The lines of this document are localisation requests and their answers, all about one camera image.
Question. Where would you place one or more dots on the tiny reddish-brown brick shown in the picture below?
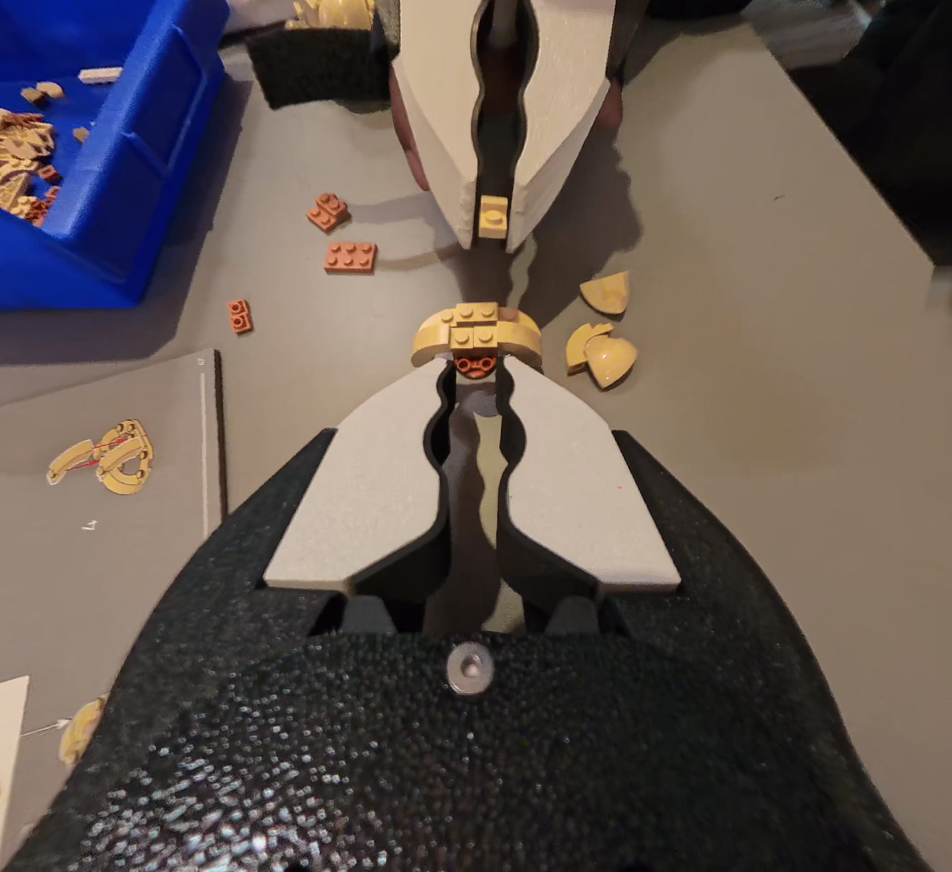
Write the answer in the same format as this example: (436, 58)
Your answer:
(240, 316)

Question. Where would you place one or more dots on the orange plate brick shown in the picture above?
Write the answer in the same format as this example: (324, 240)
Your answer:
(350, 258)

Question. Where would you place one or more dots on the person's black jacket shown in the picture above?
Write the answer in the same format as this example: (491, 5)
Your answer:
(878, 99)

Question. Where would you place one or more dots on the tan quarter-round brick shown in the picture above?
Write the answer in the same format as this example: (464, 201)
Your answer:
(607, 292)
(613, 361)

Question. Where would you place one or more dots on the blue plastic bin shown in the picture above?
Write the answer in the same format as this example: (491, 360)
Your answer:
(134, 10)

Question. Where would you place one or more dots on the tan curved brick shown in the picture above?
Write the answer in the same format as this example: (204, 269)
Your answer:
(580, 347)

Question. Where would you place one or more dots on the large tan arch brick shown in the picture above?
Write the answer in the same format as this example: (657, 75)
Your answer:
(432, 337)

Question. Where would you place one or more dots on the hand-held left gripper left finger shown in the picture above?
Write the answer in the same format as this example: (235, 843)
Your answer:
(357, 508)

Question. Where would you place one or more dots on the pile of small toy bricks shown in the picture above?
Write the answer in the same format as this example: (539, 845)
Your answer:
(30, 158)

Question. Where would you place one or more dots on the grey instruction booklet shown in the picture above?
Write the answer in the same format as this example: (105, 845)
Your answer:
(104, 545)

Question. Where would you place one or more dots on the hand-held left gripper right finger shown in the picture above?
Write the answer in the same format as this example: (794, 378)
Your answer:
(588, 508)

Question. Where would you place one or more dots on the orange small brick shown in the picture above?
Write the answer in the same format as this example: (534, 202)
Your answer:
(329, 212)

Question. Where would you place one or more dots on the small yellow square brick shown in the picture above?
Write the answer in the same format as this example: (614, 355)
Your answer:
(494, 212)

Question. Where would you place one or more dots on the brown round toy brick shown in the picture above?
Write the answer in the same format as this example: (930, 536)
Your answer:
(476, 365)

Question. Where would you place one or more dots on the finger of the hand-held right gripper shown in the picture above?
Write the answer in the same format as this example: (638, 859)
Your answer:
(573, 39)
(439, 54)

